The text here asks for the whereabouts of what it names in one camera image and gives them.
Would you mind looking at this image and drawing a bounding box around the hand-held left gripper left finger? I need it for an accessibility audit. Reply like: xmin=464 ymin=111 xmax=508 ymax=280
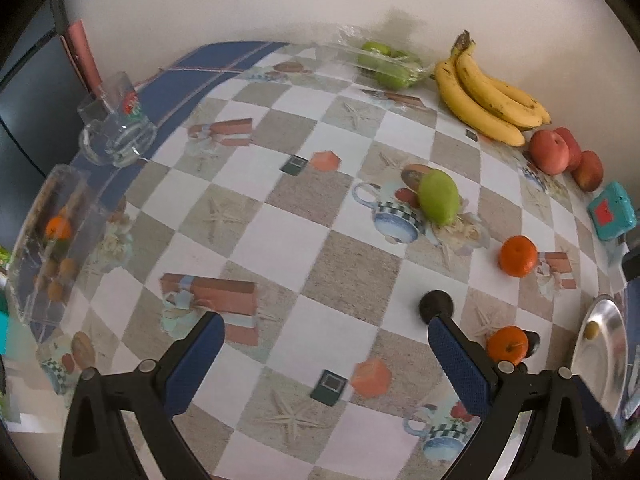
xmin=59 ymin=311 xmax=225 ymax=480

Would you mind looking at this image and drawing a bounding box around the pink strip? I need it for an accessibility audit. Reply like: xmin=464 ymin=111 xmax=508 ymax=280
xmin=67 ymin=20 xmax=106 ymax=98

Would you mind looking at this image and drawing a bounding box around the glass mug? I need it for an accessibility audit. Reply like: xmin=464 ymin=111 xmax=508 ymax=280
xmin=77 ymin=71 xmax=158 ymax=167

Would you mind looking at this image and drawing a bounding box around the dark red apple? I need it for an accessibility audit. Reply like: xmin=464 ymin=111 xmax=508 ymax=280
xmin=554 ymin=127 xmax=583 ymax=170

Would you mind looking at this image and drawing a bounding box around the orange tangerine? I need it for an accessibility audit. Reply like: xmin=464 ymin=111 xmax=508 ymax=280
xmin=486 ymin=326 xmax=529 ymax=366
xmin=498 ymin=235 xmax=539 ymax=277

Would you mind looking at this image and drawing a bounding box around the steel bowl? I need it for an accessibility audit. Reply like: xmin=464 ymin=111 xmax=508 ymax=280
xmin=570 ymin=294 xmax=630 ymax=416

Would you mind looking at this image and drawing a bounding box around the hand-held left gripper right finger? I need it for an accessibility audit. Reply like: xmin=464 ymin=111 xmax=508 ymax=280
xmin=428 ymin=313 xmax=596 ymax=480

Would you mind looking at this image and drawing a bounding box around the clear plastic container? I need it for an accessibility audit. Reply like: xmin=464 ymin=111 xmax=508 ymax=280
xmin=7 ymin=164 xmax=108 ymax=323

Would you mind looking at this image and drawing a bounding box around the yellow banana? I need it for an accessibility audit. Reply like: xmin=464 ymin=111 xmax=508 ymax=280
xmin=434 ymin=57 xmax=527 ymax=147
xmin=487 ymin=76 xmax=552 ymax=125
xmin=452 ymin=31 xmax=544 ymax=129

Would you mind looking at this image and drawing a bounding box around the teal box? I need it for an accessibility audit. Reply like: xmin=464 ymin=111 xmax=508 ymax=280
xmin=586 ymin=181 xmax=637 ymax=242

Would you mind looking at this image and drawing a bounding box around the black box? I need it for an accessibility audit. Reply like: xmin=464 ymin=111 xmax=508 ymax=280
xmin=619 ymin=242 xmax=640 ymax=281

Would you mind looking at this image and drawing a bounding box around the printed checkered tablecloth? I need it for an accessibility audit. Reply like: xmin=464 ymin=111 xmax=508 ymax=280
xmin=5 ymin=40 xmax=631 ymax=466

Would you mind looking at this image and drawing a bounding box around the green pear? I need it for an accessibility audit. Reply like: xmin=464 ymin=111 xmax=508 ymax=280
xmin=417 ymin=169 xmax=461 ymax=226

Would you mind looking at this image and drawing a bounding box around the red apple behind container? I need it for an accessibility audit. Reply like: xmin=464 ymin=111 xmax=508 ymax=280
xmin=571 ymin=150 xmax=605 ymax=192

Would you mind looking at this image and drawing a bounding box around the dark cabinet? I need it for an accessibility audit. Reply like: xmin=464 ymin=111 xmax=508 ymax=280
xmin=0 ymin=0 xmax=81 ymax=171

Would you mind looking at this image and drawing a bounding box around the bag of green apples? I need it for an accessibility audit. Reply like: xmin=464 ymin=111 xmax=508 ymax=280
xmin=315 ymin=27 xmax=436 ymax=91

